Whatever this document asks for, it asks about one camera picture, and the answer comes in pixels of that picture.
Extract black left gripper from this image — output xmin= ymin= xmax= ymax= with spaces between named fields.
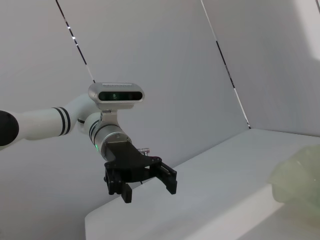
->
xmin=103 ymin=140 xmax=178 ymax=204

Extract green glass fruit plate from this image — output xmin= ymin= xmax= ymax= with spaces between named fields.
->
xmin=268 ymin=144 xmax=320 ymax=206

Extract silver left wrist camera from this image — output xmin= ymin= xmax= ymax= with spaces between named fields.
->
xmin=87 ymin=81 xmax=145 ymax=126

